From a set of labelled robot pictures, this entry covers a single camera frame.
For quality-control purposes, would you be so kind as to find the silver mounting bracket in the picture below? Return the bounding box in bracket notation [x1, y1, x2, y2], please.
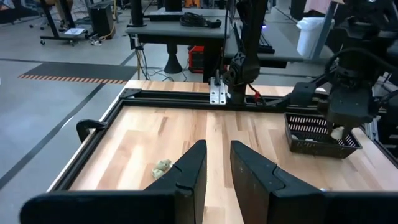
[210, 77, 227, 105]

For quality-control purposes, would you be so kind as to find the black cable coil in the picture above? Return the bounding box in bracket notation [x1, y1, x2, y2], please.
[179, 11, 223, 29]

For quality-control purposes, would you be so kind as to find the red cable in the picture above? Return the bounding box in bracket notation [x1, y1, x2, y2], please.
[248, 83, 265, 105]

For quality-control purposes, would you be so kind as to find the black desk pedestal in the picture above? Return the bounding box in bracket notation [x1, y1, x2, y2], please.
[164, 42, 183, 75]

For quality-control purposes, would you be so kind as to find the black table clamp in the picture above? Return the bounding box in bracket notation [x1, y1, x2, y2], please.
[76, 119, 108, 143]

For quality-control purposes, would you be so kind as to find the black wheeled cart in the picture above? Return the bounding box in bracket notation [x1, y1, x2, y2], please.
[39, 0, 90, 47]

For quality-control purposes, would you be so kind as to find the white paper sheet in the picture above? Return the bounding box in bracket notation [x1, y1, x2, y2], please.
[63, 27, 86, 36]

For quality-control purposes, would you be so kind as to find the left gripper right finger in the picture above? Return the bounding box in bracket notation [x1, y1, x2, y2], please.
[229, 139, 326, 224]

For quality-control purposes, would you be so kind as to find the black backlit keyboard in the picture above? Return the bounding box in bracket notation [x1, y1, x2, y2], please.
[257, 30, 276, 54]

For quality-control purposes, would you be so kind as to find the grey desk with cable coil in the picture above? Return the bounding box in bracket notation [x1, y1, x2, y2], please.
[125, 7, 233, 83]

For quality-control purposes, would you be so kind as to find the white plastic skeleton toy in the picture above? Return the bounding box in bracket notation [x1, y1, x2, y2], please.
[156, 159, 173, 171]

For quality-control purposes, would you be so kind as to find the orange striped floor tape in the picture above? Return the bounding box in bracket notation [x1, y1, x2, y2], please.
[17, 73, 128, 85]

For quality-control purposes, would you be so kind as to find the black computer tower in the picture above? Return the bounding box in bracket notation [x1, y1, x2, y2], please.
[88, 2, 116, 40]

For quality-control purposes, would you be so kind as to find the red box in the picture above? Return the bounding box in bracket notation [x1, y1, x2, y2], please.
[187, 45, 205, 75]

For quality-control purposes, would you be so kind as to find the black stand pole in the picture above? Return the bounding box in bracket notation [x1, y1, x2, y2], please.
[129, 0, 144, 27]

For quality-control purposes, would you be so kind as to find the grey desk with keyboard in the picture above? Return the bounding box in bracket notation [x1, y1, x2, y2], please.
[224, 21, 335, 69]

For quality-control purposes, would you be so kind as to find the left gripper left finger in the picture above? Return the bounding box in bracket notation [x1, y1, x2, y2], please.
[144, 139, 208, 224]

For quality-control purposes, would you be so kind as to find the black plastic basket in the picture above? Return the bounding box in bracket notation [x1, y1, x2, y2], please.
[283, 111, 363, 159]

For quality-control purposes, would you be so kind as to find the white trash bin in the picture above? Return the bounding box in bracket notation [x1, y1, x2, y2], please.
[295, 17, 336, 60]

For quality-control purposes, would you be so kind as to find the black aluminium table frame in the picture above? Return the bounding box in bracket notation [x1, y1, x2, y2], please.
[46, 88, 398, 192]

